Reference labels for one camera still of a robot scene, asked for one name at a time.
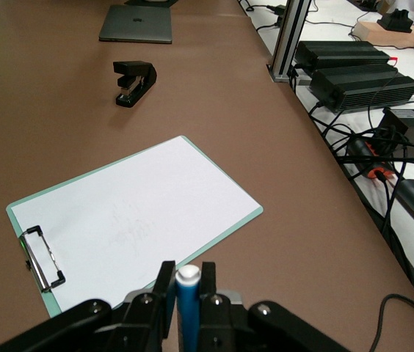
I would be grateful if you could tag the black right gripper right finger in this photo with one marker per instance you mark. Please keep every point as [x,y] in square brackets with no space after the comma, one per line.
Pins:
[208,278]

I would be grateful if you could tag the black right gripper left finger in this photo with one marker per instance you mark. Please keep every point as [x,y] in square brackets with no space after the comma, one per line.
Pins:
[164,278]

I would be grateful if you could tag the blue marker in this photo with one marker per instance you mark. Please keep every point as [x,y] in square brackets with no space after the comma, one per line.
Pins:
[188,311]

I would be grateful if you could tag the grey laptop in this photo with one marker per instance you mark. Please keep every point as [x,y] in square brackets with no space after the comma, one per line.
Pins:
[137,22]

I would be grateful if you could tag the white paper sheet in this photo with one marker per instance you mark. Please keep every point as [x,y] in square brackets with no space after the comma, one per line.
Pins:
[137,190]

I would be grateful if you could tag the teal clipboard with metal clip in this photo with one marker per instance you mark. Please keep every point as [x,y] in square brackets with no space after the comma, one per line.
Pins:
[50,305]

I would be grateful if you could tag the black orange power strip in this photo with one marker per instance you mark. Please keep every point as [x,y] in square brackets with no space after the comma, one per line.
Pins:
[361,148]

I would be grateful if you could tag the black stapler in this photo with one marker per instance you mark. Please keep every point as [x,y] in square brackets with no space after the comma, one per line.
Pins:
[144,78]

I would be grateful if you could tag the black finned power supply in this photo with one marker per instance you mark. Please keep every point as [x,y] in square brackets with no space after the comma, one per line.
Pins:
[339,51]
[361,88]

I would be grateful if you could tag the wooden block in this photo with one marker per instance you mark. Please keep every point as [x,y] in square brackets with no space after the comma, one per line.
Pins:
[394,36]

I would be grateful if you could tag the small black stand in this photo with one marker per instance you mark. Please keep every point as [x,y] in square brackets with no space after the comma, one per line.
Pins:
[396,22]

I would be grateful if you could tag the aluminium profile post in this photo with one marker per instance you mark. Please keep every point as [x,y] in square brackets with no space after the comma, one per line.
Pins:
[291,36]

